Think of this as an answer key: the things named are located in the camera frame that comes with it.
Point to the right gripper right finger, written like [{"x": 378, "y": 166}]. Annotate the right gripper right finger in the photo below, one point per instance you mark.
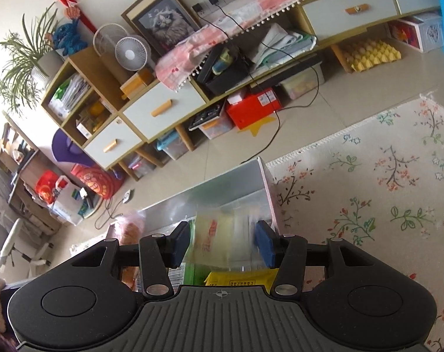
[{"x": 287, "y": 254}]

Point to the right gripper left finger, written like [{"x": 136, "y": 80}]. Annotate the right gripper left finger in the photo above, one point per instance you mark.
[{"x": 158, "y": 253}]

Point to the yellow snack packet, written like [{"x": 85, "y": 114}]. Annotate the yellow snack packet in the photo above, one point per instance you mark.
[{"x": 260, "y": 277}]

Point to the pink rice cracker packet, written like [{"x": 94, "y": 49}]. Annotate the pink rice cracker packet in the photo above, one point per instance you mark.
[{"x": 128, "y": 228}]

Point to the cream white snack packet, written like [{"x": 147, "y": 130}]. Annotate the cream white snack packet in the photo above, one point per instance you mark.
[{"x": 224, "y": 240}]

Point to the green snack packet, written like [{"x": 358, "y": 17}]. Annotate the green snack packet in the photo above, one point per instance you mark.
[{"x": 195, "y": 274}]

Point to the pink cardboard box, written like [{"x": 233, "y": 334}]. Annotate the pink cardboard box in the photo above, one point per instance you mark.
[{"x": 246, "y": 187}]

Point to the white shopping bag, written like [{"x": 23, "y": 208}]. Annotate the white shopping bag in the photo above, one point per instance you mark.
[{"x": 70, "y": 202}]

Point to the floral tablecloth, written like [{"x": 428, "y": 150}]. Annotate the floral tablecloth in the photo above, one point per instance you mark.
[{"x": 378, "y": 184}]

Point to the red cardboard box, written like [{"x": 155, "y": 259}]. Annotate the red cardboard box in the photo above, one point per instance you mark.
[{"x": 246, "y": 108}]

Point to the grey office chair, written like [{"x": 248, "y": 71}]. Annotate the grey office chair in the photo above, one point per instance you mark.
[{"x": 8, "y": 249}]

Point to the black storage box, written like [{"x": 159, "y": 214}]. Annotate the black storage box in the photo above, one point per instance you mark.
[{"x": 225, "y": 66}]

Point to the pink floral cloth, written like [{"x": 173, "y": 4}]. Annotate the pink floral cloth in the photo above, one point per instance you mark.
[{"x": 175, "y": 67}]

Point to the white desk fan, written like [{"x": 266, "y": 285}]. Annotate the white desk fan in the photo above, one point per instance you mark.
[{"x": 130, "y": 51}]

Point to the yellow egg tray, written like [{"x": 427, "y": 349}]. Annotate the yellow egg tray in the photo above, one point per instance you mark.
[{"x": 363, "y": 55}]

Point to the potted green plant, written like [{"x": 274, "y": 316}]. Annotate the potted green plant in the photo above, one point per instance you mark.
[{"x": 25, "y": 49}]

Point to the blue stitch plush toy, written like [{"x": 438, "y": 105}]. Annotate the blue stitch plush toy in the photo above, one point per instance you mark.
[{"x": 67, "y": 39}]

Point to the framed cat picture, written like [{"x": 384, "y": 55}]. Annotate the framed cat picture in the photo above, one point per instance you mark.
[{"x": 163, "y": 23}]

